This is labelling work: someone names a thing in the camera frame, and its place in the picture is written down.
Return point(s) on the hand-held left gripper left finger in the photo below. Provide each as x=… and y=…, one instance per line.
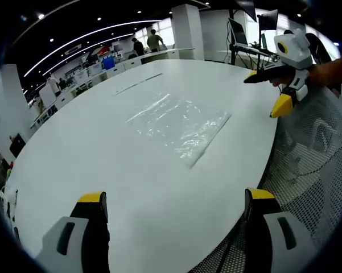
x=74, y=244

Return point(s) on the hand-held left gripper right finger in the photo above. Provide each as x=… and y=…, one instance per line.
x=273, y=244

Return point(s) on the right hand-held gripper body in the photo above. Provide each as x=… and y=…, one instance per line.
x=297, y=52

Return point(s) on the clear resealable plastic bag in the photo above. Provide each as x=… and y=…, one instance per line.
x=179, y=125

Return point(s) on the open laptop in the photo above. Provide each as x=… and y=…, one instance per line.
x=239, y=32

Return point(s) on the white plastic bag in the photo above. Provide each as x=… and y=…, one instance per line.
x=9, y=199

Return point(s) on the person's right hand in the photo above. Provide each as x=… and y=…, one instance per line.
x=277, y=83

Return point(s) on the black equipment stand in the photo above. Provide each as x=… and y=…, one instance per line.
x=244, y=51

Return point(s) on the black monitor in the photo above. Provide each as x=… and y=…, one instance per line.
x=268, y=19

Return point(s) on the white mesh office chair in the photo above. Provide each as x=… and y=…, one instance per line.
x=315, y=170

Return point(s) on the white square pillar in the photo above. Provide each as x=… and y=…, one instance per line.
x=187, y=31
x=10, y=99

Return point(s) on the black box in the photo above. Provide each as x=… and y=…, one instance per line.
x=17, y=145

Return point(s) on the long white counter row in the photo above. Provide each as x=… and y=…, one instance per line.
x=131, y=61

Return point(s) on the white board panel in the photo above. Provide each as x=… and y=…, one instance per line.
x=47, y=96

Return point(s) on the blue storage box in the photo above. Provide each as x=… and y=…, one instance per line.
x=108, y=63

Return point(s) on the ceiling air vent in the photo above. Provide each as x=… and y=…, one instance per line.
x=73, y=49

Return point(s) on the red white wall banner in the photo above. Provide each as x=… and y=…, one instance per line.
x=101, y=51

